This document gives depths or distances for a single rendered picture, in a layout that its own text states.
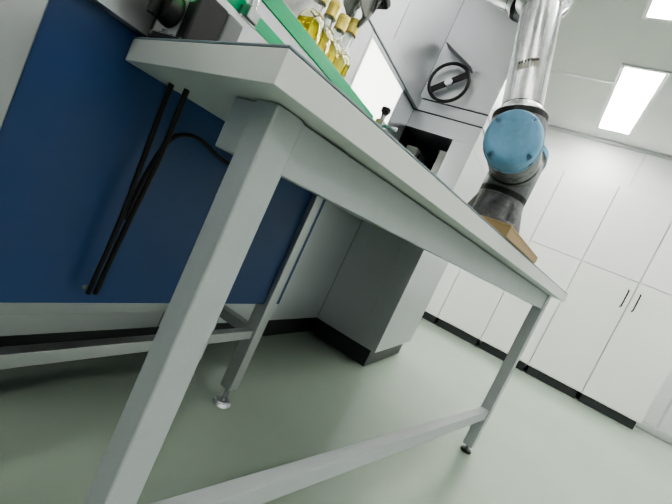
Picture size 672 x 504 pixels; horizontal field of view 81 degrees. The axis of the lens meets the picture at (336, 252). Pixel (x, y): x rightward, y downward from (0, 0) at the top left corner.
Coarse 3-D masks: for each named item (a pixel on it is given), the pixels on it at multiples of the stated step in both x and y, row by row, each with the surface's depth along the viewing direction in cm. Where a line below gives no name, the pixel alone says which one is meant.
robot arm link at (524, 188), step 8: (544, 152) 93; (544, 160) 94; (544, 168) 97; (488, 176) 98; (536, 176) 92; (496, 184) 95; (504, 184) 93; (512, 184) 92; (520, 184) 92; (528, 184) 93; (520, 192) 93; (528, 192) 95
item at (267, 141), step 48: (240, 144) 40; (288, 144) 41; (240, 192) 39; (336, 192) 49; (384, 192) 56; (240, 240) 41; (432, 240) 71; (192, 288) 40; (528, 288) 128; (192, 336) 41; (528, 336) 152; (144, 384) 42; (144, 432) 42; (432, 432) 114; (480, 432) 156; (96, 480) 43; (144, 480) 44; (240, 480) 62; (288, 480) 67
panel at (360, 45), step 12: (288, 0) 106; (300, 0) 110; (312, 0) 113; (300, 12) 112; (324, 12) 119; (360, 12) 133; (360, 36) 139; (372, 36) 144; (360, 48) 142; (360, 60) 145; (348, 72) 142
